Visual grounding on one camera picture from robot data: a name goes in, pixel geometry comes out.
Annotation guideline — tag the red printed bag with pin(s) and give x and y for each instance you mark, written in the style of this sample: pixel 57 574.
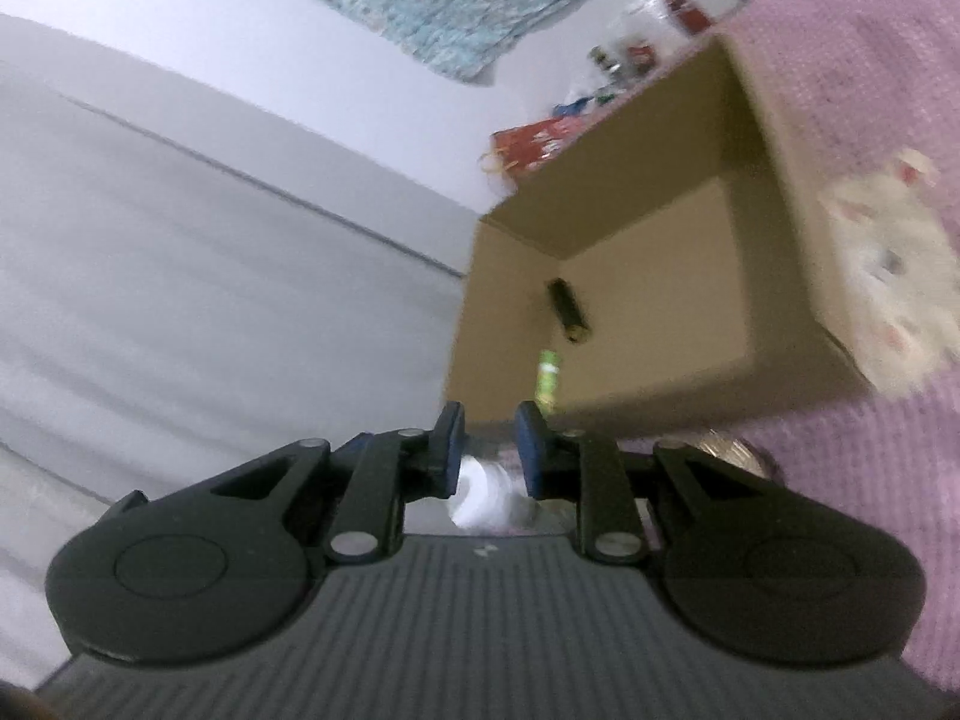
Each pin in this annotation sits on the red printed bag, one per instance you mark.
pixel 536 144

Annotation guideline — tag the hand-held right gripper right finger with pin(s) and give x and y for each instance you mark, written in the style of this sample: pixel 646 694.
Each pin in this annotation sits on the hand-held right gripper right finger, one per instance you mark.
pixel 531 454

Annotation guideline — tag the small green tube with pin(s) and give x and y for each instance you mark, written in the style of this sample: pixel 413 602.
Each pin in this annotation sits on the small green tube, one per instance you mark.
pixel 547 382

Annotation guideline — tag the red can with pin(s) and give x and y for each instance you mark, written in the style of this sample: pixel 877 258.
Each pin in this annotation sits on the red can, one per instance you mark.
pixel 686 11

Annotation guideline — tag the brown cardboard box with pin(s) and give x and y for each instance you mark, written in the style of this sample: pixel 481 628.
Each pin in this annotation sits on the brown cardboard box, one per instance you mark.
pixel 660 300

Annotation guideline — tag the white capped bottle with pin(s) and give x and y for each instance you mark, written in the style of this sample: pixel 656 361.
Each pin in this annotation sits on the white capped bottle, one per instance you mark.
pixel 478 491

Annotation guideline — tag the round silver disc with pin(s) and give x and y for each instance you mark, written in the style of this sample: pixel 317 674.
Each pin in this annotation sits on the round silver disc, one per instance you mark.
pixel 724 450

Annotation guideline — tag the clear plastic bottle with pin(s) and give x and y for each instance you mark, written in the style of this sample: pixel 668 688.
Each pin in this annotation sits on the clear plastic bottle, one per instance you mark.
pixel 637 19

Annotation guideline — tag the pink checkered blanket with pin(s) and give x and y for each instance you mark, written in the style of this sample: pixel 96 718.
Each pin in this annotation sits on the pink checkered blanket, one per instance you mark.
pixel 862 510

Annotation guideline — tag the black cylinder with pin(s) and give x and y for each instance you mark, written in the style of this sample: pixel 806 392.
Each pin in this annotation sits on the black cylinder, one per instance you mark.
pixel 567 309

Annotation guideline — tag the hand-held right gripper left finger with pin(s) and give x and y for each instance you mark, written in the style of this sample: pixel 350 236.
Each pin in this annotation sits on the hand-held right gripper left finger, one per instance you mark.
pixel 451 450

